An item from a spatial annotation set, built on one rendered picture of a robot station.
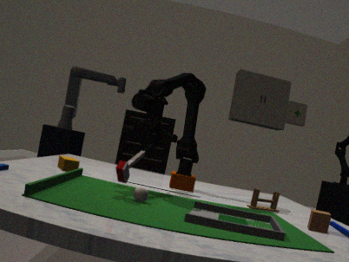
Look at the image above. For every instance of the green flat mat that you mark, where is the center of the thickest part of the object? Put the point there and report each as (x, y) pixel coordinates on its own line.
(160, 211)

